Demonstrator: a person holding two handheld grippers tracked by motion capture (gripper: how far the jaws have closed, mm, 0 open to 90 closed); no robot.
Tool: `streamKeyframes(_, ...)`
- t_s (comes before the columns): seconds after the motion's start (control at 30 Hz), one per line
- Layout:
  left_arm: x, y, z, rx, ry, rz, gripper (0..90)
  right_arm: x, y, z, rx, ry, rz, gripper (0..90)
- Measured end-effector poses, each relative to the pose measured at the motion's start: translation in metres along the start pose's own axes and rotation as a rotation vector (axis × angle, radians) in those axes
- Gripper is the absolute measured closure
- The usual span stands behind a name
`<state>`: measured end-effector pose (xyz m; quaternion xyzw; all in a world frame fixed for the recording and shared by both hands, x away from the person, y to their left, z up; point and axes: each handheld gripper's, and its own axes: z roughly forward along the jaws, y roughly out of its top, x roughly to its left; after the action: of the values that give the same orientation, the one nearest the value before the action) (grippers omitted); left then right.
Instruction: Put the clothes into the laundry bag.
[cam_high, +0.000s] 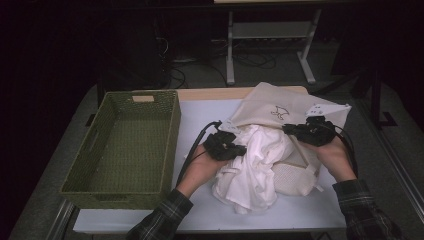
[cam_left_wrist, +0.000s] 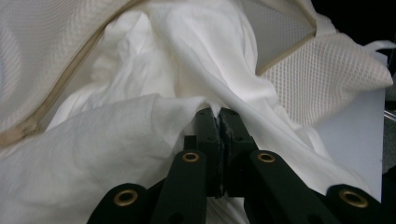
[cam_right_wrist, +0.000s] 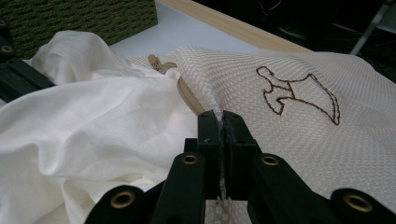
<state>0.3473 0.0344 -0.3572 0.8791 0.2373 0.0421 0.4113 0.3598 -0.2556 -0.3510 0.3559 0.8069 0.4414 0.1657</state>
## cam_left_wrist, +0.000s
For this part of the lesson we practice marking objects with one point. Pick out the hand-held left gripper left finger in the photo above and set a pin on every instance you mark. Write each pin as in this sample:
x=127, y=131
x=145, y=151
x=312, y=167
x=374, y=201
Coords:
x=213, y=155

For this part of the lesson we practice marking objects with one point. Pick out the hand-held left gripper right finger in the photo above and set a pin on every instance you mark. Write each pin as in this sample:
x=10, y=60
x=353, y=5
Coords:
x=236, y=161

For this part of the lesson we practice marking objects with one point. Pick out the white garment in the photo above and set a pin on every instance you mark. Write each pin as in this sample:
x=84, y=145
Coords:
x=109, y=155

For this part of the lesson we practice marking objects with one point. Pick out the cream mesh laundry bag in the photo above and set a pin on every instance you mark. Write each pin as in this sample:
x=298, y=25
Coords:
x=327, y=77

